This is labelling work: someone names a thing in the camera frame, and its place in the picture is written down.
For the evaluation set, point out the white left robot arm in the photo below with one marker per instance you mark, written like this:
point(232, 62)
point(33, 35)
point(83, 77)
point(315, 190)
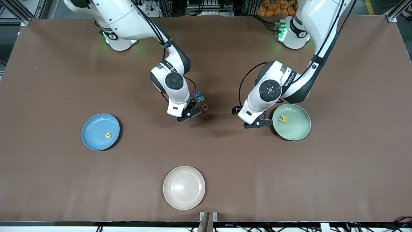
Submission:
point(322, 19)

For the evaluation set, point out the yellow foam letter H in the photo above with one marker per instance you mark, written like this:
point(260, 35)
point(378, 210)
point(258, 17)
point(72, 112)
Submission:
point(283, 119)

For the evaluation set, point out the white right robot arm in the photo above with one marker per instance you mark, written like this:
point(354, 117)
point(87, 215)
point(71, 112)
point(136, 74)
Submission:
point(122, 16)

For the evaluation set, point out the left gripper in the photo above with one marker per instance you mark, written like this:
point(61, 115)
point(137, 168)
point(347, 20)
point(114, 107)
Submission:
point(236, 110)

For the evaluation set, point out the aluminium frame profile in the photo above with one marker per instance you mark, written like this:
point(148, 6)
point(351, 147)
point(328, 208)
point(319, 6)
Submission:
point(391, 17)
point(25, 22)

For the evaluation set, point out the pile of orange bags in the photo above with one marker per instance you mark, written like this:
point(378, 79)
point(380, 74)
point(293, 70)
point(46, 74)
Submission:
point(273, 8)

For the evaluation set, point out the white power strip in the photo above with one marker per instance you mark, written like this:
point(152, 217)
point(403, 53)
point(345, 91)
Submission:
point(145, 6)

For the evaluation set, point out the metal bracket with post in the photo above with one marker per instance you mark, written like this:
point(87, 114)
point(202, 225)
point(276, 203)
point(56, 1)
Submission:
point(208, 220)

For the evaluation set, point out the blue plate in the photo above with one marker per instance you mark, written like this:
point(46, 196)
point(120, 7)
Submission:
point(96, 129)

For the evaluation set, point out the red foam letter Q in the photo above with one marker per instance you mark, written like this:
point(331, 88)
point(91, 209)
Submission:
point(204, 107)

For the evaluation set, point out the beige plate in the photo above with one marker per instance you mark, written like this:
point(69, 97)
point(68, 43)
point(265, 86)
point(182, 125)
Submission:
point(184, 188)

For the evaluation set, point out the brown paper table cover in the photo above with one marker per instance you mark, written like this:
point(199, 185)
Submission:
point(225, 154)

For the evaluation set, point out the white socket strip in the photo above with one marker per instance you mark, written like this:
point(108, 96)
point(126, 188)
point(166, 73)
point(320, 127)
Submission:
point(206, 13)

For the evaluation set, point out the green plate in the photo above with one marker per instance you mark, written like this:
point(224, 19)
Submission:
point(296, 130)

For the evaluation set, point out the blue foam letter E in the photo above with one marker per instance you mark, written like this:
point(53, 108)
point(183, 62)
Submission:
point(197, 94)

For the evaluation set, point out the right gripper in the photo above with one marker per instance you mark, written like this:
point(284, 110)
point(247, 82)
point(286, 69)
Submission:
point(192, 103)

